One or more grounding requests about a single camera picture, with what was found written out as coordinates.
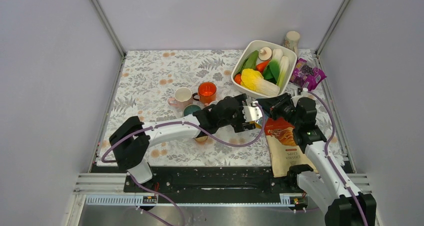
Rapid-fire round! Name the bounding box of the small orange cup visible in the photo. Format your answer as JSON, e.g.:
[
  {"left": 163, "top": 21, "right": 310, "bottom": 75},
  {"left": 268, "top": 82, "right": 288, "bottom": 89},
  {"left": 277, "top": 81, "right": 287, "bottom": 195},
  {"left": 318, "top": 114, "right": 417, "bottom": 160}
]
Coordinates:
[{"left": 194, "top": 136, "right": 208, "bottom": 143}]

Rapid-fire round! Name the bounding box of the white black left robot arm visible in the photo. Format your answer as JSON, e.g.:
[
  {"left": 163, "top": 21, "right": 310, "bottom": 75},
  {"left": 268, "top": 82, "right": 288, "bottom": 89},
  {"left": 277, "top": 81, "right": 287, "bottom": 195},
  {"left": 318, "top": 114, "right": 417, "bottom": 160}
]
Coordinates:
[{"left": 101, "top": 94, "right": 263, "bottom": 192}]

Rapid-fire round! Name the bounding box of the beige patterned cup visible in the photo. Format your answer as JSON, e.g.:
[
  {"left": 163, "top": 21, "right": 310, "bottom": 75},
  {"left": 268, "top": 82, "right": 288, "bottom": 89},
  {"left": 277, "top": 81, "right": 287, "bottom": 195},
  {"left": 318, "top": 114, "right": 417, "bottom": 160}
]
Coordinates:
[{"left": 283, "top": 30, "right": 301, "bottom": 55}]

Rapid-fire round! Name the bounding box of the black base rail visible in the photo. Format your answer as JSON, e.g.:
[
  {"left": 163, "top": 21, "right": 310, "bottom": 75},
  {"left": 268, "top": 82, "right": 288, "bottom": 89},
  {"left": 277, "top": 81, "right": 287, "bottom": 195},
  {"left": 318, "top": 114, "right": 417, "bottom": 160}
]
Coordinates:
[{"left": 123, "top": 165, "right": 329, "bottom": 195}]

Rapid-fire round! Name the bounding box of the yellow napa cabbage toy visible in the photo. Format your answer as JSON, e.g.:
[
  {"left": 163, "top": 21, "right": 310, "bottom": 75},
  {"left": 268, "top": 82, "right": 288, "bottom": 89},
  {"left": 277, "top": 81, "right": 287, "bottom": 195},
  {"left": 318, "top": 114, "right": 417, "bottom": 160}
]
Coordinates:
[{"left": 241, "top": 68, "right": 280, "bottom": 97}]

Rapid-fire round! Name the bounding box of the white rectangular bin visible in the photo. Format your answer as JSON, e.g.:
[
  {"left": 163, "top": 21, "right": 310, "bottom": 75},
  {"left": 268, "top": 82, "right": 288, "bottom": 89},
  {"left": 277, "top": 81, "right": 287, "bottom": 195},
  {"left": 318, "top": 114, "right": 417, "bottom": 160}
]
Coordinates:
[{"left": 231, "top": 40, "right": 298, "bottom": 98}]

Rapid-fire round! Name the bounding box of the beige mushroom toy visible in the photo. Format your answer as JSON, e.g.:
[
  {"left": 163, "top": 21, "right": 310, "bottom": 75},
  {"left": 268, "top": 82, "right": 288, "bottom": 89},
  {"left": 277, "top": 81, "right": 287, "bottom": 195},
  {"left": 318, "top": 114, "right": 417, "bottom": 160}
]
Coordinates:
[{"left": 258, "top": 47, "right": 273, "bottom": 61}]

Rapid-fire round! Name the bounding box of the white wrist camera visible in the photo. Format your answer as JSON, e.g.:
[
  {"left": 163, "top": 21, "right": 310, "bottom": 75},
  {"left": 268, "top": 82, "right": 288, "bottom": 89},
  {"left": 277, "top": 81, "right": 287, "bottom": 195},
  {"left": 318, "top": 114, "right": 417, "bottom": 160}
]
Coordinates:
[
  {"left": 296, "top": 88, "right": 309, "bottom": 97},
  {"left": 242, "top": 106, "right": 263, "bottom": 122}
]

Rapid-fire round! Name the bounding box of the white green bok choy toy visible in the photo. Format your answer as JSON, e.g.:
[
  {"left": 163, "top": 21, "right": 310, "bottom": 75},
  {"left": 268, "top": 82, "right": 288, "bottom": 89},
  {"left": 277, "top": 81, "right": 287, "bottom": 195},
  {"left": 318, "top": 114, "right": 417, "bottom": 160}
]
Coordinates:
[{"left": 262, "top": 49, "right": 290, "bottom": 88}]

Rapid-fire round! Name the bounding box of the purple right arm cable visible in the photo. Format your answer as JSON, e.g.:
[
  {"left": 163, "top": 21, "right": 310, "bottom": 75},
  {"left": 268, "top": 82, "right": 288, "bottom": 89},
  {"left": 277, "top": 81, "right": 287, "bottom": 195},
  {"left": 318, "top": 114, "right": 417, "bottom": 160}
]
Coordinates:
[{"left": 306, "top": 91, "right": 369, "bottom": 226}]

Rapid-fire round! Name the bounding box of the purple snack packet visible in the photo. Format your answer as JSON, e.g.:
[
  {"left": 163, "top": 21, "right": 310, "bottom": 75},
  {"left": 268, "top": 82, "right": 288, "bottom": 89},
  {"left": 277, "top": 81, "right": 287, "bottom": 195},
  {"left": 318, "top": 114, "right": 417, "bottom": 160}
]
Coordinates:
[{"left": 289, "top": 58, "right": 327, "bottom": 91}]

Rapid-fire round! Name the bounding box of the orange carrot toy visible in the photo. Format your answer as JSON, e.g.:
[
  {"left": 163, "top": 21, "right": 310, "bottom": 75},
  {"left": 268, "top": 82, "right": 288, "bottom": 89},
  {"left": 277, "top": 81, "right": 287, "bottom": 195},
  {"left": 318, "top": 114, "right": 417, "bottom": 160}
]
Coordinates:
[{"left": 255, "top": 60, "right": 270, "bottom": 74}]

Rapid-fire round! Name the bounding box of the orange mug black handle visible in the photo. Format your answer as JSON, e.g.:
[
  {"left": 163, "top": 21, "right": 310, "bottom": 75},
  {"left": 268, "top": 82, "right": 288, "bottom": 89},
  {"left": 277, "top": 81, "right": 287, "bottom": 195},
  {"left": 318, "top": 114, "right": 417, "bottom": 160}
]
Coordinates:
[{"left": 192, "top": 82, "right": 217, "bottom": 105}]

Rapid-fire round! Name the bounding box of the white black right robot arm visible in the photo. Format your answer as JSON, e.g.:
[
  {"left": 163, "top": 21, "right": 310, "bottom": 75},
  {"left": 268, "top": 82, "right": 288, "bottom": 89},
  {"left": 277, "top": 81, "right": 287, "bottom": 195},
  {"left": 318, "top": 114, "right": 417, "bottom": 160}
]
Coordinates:
[{"left": 257, "top": 93, "right": 377, "bottom": 226}]

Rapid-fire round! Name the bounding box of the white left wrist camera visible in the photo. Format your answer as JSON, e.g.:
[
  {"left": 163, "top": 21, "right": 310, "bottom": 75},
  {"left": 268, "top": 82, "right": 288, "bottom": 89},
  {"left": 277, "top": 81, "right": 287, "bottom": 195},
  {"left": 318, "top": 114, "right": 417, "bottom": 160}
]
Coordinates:
[{"left": 242, "top": 106, "right": 263, "bottom": 122}]

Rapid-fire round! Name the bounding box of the cassava chips bag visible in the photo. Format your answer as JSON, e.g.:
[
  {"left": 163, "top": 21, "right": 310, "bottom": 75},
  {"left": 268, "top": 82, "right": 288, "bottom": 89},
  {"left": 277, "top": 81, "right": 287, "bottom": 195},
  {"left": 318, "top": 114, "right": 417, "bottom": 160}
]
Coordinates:
[{"left": 264, "top": 118, "right": 317, "bottom": 178}]

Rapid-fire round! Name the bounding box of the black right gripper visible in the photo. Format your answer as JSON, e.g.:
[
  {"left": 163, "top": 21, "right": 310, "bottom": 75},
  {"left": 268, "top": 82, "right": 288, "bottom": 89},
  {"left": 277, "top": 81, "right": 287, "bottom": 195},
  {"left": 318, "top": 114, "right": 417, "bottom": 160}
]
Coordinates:
[{"left": 255, "top": 92, "right": 302, "bottom": 128}]

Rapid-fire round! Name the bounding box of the teal green ceramic mug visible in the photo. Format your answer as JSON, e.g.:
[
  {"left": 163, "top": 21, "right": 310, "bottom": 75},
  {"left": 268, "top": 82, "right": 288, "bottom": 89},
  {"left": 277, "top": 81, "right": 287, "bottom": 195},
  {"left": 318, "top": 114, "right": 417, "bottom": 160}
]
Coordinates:
[{"left": 183, "top": 104, "right": 202, "bottom": 117}]

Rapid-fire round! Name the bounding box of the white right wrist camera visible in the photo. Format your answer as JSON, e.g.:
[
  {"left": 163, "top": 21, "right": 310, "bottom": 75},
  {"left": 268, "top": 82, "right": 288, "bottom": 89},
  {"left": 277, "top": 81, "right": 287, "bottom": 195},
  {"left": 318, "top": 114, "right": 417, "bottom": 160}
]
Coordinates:
[{"left": 296, "top": 88, "right": 309, "bottom": 97}]

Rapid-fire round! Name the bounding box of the pink white mug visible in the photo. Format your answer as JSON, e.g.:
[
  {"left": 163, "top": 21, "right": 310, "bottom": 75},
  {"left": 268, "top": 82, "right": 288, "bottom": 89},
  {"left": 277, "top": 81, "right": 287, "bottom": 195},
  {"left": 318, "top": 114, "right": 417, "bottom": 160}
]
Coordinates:
[{"left": 168, "top": 87, "right": 194, "bottom": 110}]

